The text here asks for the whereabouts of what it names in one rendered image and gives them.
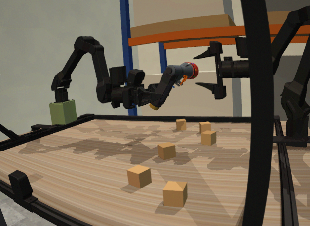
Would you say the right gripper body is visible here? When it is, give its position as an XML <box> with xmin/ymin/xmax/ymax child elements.
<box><xmin>209</xmin><ymin>41</ymin><xmax>239</xmax><ymax>99</ymax></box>

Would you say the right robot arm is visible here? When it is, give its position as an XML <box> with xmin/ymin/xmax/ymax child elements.
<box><xmin>235</xmin><ymin>6</ymin><xmax>310</xmax><ymax>138</ymax></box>

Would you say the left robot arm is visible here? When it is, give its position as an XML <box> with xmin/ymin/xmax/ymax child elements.
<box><xmin>51</xmin><ymin>36</ymin><xmax>145</xmax><ymax>108</ymax></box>

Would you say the black hose nozzle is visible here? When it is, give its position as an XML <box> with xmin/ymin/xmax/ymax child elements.
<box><xmin>149</xmin><ymin>62</ymin><xmax>199</xmax><ymax>110</ymax></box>

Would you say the tan wooden cube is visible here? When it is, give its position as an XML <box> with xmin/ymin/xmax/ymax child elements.
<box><xmin>176</xmin><ymin>119</ymin><xmax>186</xmax><ymax>131</ymax></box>
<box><xmin>127</xmin><ymin>165</ymin><xmax>152</xmax><ymax>188</ymax></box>
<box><xmin>199</xmin><ymin>122</ymin><xmax>211</xmax><ymax>133</ymax></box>
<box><xmin>158</xmin><ymin>142</ymin><xmax>176</xmax><ymax>160</ymax></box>
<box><xmin>163</xmin><ymin>181</ymin><xmax>188</xmax><ymax>207</ymax></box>
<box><xmin>201</xmin><ymin>130</ymin><xmax>216</xmax><ymax>146</ymax></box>

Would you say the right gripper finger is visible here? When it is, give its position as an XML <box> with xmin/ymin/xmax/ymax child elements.
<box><xmin>193</xmin><ymin>47</ymin><xmax>214</xmax><ymax>59</ymax></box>
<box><xmin>196</xmin><ymin>82</ymin><xmax>217</xmax><ymax>94</ymax></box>

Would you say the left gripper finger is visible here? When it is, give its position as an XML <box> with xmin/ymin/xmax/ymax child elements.
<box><xmin>137</xmin><ymin>87</ymin><xmax>163</xmax><ymax>107</ymax></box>
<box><xmin>151</xmin><ymin>84</ymin><xmax>157</xmax><ymax>93</ymax></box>

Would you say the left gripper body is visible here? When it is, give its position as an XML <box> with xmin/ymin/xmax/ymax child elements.
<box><xmin>121</xmin><ymin>84</ymin><xmax>153</xmax><ymax>109</ymax></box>

